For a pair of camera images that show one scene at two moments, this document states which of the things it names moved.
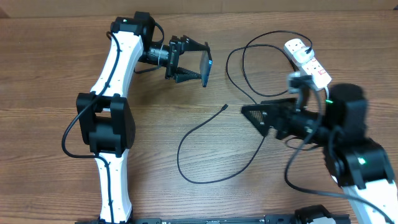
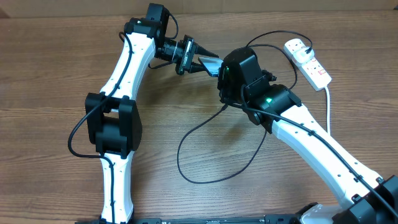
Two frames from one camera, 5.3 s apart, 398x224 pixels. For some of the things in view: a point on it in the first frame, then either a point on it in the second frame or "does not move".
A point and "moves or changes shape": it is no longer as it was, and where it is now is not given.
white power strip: (321, 77) does not move
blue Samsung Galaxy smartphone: (205, 66) moves or changes shape
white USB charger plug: (301, 56) does not move
